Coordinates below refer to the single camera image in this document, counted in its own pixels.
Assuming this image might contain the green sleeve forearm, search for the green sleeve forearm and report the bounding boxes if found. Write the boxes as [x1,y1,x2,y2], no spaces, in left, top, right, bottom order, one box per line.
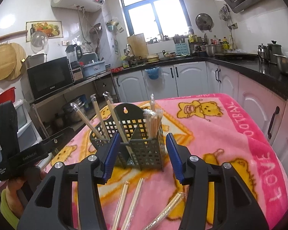
[0,189,19,229]

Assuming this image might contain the kitchen window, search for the kitchen window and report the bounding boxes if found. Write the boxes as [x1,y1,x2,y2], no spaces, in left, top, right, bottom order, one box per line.
[121,0,191,41]

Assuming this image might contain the left hand red nails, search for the left hand red nails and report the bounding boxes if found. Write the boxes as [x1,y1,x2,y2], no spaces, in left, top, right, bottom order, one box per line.
[4,169,46,219]

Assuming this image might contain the stacked steel pots shelf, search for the stacked steel pots shelf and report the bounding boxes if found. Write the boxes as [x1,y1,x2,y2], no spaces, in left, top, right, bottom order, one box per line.
[62,97,86,123]

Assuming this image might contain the black microwave oven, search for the black microwave oven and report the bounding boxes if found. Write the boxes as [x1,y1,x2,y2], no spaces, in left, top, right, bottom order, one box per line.
[21,57,73,101]

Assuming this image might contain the dark green utensil basket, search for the dark green utensil basket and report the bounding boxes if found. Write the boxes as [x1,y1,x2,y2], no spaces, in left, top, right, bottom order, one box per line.
[89,99,166,170]

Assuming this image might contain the red plastic basin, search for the red plastic basin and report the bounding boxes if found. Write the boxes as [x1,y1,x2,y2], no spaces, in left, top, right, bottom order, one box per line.
[0,87,16,104]

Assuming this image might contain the blue plastic dish tub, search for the blue plastic dish tub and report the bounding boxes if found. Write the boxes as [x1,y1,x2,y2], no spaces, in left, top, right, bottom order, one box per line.
[82,60,105,78]

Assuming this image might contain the pink cartoon blanket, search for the pink cartoon blanket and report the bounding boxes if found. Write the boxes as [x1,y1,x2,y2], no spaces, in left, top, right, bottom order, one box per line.
[44,93,288,230]

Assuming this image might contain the blender with black base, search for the blender with black base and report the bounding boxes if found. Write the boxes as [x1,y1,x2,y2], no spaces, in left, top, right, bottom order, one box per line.
[65,44,84,83]

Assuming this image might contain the round wooden boards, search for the round wooden boards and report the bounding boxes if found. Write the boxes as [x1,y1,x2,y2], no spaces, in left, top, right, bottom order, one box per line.
[0,43,27,81]

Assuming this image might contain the framed fruit picture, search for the framed fruit picture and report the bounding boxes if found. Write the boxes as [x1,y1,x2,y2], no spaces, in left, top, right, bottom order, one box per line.
[26,21,63,42]

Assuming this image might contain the blue hanging basket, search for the blue hanging basket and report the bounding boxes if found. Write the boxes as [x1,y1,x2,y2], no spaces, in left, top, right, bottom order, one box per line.
[145,67,160,80]

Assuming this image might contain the wooden cutting board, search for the wooden cutting board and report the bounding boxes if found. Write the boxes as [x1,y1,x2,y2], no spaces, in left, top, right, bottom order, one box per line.
[127,33,149,59]

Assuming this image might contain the light blue utensil caddy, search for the light blue utensil caddy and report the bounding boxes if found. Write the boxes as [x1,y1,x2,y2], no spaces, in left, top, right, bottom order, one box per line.
[175,43,190,56]

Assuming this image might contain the steel kettle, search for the steel kettle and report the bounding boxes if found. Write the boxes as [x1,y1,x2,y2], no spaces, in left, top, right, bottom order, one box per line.
[257,44,268,62]

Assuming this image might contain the steel cooking pot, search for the steel cooking pot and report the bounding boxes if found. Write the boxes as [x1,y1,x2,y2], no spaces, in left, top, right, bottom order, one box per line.
[205,44,224,57]

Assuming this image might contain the wall fan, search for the wall fan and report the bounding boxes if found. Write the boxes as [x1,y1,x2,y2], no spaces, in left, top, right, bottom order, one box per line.
[195,13,214,32]

